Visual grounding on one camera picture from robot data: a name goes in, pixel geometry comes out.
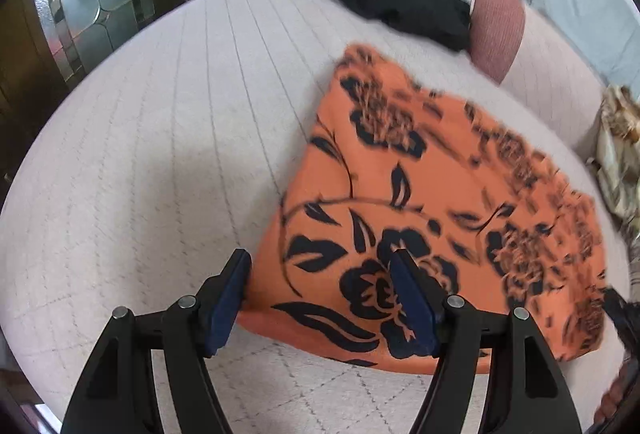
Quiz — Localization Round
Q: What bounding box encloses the orange black floral garment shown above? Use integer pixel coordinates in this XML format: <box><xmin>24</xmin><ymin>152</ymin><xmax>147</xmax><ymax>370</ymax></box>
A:
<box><xmin>239</xmin><ymin>44</ymin><xmax>605</xmax><ymax>374</ymax></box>

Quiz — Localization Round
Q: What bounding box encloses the person's right hand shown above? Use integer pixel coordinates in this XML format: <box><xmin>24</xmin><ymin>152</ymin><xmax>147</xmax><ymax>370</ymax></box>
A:
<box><xmin>593</xmin><ymin>358</ymin><xmax>638</xmax><ymax>424</ymax></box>

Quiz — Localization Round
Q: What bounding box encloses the cream floral crumpled cloth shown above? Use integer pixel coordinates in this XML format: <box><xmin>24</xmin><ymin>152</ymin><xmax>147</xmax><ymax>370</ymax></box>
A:
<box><xmin>590</xmin><ymin>85</ymin><xmax>639</xmax><ymax>238</ymax></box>

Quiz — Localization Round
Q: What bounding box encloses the pink quilted bed cover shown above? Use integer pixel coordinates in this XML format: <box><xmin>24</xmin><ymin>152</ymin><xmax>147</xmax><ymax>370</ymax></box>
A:
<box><xmin>1</xmin><ymin>0</ymin><xmax>597</xmax><ymax>417</ymax></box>

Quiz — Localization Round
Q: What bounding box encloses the pink bolster pillow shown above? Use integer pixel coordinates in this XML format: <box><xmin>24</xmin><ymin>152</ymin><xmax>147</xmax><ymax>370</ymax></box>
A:
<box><xmin>469</xmin><ymin>0</ymin><xmax>604</xmax><ymax>159</ymax></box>

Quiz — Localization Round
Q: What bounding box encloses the grey blue pillow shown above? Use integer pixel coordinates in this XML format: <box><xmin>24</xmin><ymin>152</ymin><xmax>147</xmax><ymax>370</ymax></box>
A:
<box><xmin>526</xmin><ymin>0</ymin><xmax>639</xmax><ymax>93</ymax></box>

